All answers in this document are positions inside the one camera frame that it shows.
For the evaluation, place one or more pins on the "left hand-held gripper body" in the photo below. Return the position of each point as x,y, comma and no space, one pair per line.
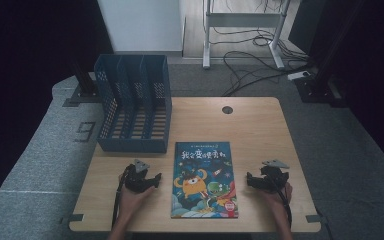
136,181

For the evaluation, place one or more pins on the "white power strip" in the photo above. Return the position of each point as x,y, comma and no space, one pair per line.
298,75

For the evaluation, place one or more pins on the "white cabinet panel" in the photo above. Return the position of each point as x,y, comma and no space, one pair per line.
143,26

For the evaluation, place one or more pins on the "person's left hand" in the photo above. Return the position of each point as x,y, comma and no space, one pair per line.
131,201

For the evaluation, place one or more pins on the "black metal stand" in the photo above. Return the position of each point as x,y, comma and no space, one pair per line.
83,83
323,76

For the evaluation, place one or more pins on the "blue plastic file rack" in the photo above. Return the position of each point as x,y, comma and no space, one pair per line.
133,100

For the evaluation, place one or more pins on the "white metal desk frame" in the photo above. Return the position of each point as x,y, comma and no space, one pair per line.
243,20

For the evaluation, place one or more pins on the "colourful picture book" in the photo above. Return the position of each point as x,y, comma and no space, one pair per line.
204,186

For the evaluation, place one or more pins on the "person's right hand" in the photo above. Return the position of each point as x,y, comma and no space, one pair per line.
280,200

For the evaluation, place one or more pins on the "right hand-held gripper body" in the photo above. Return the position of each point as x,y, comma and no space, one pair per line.
273,178

